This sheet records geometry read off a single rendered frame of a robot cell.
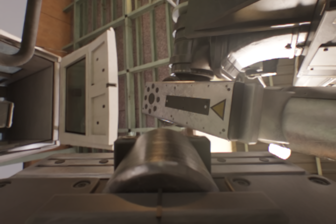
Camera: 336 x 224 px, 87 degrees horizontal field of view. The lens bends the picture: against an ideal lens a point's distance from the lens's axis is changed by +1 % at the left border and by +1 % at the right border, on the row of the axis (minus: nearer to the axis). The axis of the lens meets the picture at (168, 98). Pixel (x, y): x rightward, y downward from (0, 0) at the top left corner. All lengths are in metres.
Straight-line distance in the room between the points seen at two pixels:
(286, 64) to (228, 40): 5.33
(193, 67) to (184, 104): 0.13
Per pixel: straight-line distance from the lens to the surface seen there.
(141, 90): 3.22
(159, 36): 3.24
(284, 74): 5.61
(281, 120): 0.28
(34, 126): 3.81
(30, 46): 0.81
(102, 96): 2.05
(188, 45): 0.44
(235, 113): 0.25
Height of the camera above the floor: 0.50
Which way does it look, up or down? 57 degrees up
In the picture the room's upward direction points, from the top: 98 degrees clockwise
